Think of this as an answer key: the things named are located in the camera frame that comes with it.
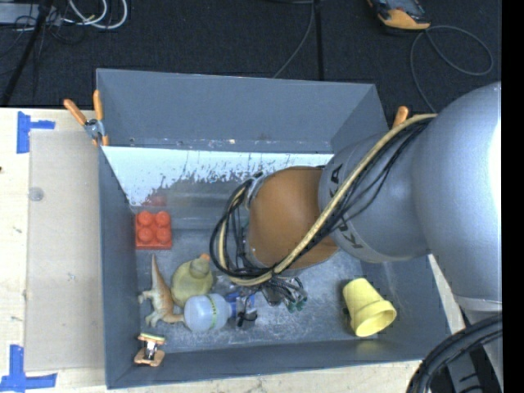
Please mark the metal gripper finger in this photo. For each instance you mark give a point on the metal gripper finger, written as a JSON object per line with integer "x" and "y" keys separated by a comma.
{"x": 248, "y": 317}
{"x": 247, "y": 300}

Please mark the white plastic bottle blue cap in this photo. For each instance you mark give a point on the white plastic bottle blue cap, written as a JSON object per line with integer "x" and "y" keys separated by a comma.
{"x": 204, "y": 313}

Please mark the yellow rubber duck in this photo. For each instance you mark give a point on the yellow rubber duck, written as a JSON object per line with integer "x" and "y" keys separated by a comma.
{"x": 190, "y": 283}

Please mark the tan toy dinosaur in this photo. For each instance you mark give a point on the tan toy dinosaur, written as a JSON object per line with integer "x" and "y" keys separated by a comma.
{"x": 161, "y": 295}

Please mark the yellow plastic cup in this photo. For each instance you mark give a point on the yellow plastic cup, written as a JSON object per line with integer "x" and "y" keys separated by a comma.
{"x": 364, "y": 307}

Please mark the orange toy building brick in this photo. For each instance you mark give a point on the orange toy building brick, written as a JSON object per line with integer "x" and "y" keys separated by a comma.
{"x": 153, "y": 229}

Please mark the grey metal bin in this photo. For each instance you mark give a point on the grey metal bin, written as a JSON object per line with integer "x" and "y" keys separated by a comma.
{"x": 213, "y": 109}

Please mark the pale wood flat board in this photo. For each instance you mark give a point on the pale wood flat board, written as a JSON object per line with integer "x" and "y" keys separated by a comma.
{"x": 61, "y": 240}

